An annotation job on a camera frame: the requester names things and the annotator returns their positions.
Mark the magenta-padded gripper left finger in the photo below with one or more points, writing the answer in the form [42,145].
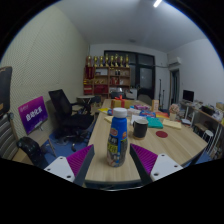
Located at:
[63,166]

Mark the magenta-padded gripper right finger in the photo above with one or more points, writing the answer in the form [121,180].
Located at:
[163,166]

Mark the blue drink bottle white cap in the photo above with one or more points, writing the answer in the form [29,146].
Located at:
[117,140]

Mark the black bag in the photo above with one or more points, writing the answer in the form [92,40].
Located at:
[30,150]

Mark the beige book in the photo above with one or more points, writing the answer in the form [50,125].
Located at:
[172,124]

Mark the black mug white inside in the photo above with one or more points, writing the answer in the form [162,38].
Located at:
[140,129]

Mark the black office chair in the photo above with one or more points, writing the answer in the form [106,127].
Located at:
[71,118]

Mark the orange red book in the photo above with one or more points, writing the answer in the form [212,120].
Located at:
[162,115]

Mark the white stool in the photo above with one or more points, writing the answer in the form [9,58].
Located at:
[207,134]

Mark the colourful blue magazine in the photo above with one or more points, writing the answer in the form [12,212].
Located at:
[147,113]

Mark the white booklet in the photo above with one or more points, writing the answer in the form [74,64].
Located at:
[135,116]

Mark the pink flowers in pot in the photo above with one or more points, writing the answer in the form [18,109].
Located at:
[174,109]

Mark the purple sign board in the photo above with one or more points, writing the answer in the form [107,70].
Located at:
[32,115]

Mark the small upright orange card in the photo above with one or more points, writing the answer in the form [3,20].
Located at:
[155,105]

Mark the silver ribbed suitcase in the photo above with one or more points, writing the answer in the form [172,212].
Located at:
[7,138]

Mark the beige envelope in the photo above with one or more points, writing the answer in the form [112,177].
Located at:
[109,119]

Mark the wooden side desk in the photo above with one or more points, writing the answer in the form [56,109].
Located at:
[206,115]

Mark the small round table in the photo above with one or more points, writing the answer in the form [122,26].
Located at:
[86,98]

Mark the computer monitor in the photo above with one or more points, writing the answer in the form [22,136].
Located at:
[188,95]

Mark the yellow gift box red ribbon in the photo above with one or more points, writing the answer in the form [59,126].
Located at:
[118,102]

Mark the black framed glass door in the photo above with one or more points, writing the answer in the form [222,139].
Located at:
[145,75]

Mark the dark bag with tan trim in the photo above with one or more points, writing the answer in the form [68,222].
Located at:
[5,90]

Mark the wooden shelf unit with trophies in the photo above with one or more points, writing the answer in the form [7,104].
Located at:
[106,78]

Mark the white air conditioner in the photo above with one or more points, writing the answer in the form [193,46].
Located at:
[174,61]

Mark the ceiling light strip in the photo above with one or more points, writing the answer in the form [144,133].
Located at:
[157,3]

